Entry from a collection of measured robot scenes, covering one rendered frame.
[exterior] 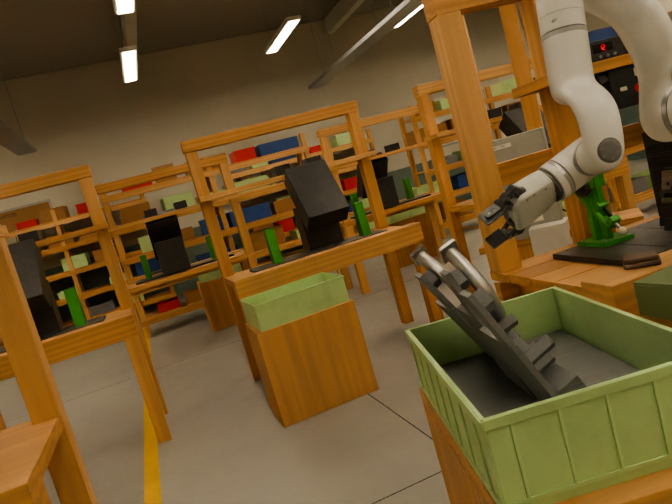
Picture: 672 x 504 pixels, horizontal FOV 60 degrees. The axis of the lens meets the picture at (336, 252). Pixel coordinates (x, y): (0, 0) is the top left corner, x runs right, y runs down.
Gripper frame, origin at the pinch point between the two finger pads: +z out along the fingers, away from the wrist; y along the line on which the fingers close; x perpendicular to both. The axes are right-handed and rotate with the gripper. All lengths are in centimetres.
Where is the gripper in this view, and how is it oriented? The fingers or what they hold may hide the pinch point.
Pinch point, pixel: (489, 230)
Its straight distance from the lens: 124.3
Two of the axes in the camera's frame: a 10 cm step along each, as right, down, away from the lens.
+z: -8.0, 6.0, -0.2
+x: 4.9, 6.3, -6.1
